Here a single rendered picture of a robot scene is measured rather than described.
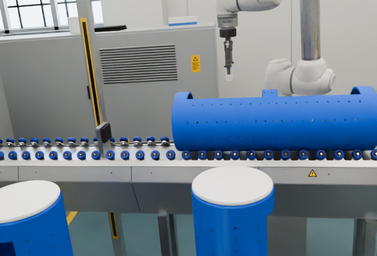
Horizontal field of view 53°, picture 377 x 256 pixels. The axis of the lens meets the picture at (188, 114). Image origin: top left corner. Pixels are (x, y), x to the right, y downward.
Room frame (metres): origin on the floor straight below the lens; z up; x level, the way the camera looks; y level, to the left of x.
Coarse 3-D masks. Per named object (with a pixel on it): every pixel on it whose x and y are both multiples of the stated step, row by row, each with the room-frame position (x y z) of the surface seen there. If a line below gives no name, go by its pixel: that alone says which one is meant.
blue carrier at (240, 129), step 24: (192, 96) 1.82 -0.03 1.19; (264, 96) 1.60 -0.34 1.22; (312, 96) 1.56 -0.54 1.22; (336, 96) 1.54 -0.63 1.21; (360, 96) 1.51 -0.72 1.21; (192, 120) 1.59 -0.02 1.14; (216, 120) 1.57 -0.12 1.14; (240, 120) 1.55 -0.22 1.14; (264, 120) 1.53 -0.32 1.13; (288, 120) 1.51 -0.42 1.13; (336, 120) 1.47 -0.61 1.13; (360, 120) 1.45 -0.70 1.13; (192, 144) 1.60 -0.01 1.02; (216, 144) 1.58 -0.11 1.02; (240, 144) 1.56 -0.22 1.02; (264, 144) 1.54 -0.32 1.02; (288, 144) 1.52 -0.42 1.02; (312, 144) 1.50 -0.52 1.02; (336, 144) 1.49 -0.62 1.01; (360, 144) 1.47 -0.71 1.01
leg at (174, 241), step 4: (172, 216) 1.80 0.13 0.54; (172, 220) 1.80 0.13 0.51; (172, 224) 1.80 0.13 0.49; (172, 228) 1.80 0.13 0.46; (176, 228) 1.84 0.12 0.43; (172, 232) 1.80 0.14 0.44; (176, 232) 1.83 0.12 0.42; (172, 236) 1.80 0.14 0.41; (176, 236) 1.82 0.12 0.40; (172, 240) 1.80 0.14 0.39; (176, 240) 1.81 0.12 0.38; (172, 244) 1.80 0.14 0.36; (176, 244) 1.80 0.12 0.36; (172, 248) 1.80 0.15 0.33; (176, 248) 1.80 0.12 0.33; (172, 252) 1.80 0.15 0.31; (176, 252) 1.80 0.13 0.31
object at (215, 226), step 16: (192, 192) 1.15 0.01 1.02; (272, 192) 1.11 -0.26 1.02; (192, 208) 1.16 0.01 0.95; (208, 208) 1.06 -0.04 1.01; (224, 208) 1.04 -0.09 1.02; (240, 208) 1.03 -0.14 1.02; (256, 208) 1.04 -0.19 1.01; (272, 208) 1.10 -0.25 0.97; (208, 224) 1.07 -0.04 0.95; (224, 224) 1.04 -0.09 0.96; (240, 224) 1.03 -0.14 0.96; (256, 224) 1.04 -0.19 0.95; (208, 240) 1.07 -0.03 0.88; (224, 240) 1.04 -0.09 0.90; (240, 240) 1.03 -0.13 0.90; (256, 240) 1.04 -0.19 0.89
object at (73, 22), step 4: (76, 16) 3.54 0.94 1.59; (68, 20) 3.46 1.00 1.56; (72, 20) 3.43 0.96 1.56; (76, 20) 3.43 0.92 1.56; (72, 24) 3.43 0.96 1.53; (76, 24) 3.43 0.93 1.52; (72, 28) 3.44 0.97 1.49; (76, 28) 3.43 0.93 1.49; (72, 32) 3.44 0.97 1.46; (76, 32) 3.43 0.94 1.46
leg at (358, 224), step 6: (360, 222) 1.62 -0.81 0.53; (354, 228) 1.66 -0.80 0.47; (360, 228) 1.62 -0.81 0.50; (354, 234) 1.65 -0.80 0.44; (360, 234) 1.62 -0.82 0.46; (354, 240) 1.65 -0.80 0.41; (360, 240) 1.62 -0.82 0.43; (354, 246) 1.64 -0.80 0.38; (360, 246) 1.62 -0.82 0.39; (354, 252) 1.64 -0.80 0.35; (360, 252) 1.62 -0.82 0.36
